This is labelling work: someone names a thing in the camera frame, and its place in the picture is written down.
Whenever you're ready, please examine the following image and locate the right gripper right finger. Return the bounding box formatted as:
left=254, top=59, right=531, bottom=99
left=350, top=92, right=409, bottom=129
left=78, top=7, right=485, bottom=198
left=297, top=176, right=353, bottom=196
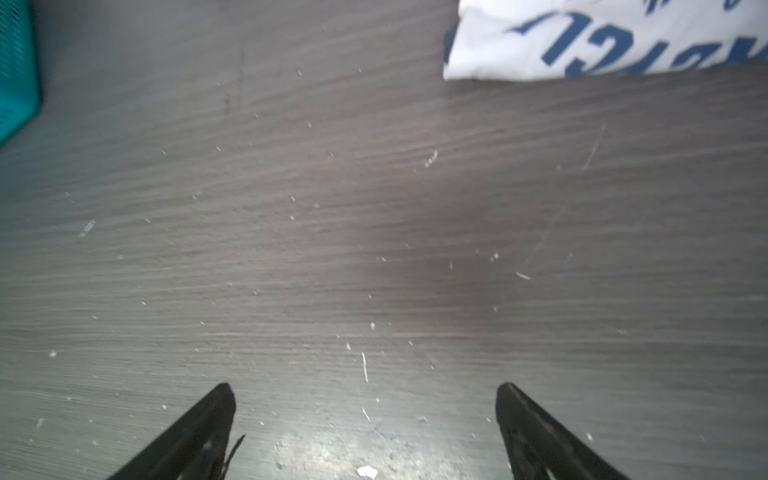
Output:
left=495, top=382, right=627, bottom=480

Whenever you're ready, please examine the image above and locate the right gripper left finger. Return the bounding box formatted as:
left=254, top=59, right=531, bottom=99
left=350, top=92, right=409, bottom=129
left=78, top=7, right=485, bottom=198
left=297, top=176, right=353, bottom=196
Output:
left=111, top=383, right=236, bottom=479

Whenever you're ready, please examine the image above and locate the teal plastic basket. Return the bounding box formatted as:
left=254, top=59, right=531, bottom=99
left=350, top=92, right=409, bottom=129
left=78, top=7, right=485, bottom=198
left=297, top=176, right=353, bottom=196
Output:
left=1, top=0, right=41, bottom=143

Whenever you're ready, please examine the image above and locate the white tank top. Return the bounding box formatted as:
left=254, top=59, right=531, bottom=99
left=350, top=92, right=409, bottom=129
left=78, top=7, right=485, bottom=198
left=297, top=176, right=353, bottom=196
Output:
left=443, top=0, right=767, bottom=82

